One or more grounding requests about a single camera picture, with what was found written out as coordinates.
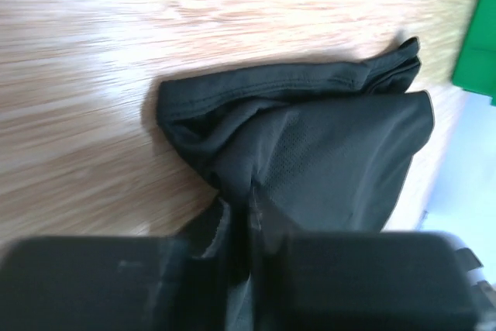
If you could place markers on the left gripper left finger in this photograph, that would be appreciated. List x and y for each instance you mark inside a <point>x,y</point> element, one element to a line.
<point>174,282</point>

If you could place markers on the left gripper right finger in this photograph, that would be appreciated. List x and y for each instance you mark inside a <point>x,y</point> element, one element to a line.
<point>305,280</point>

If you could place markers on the black t shirt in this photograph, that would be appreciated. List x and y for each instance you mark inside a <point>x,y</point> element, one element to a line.
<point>327,145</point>

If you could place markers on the green plastic tray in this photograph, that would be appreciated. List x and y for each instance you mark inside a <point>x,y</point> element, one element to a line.
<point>474,70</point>

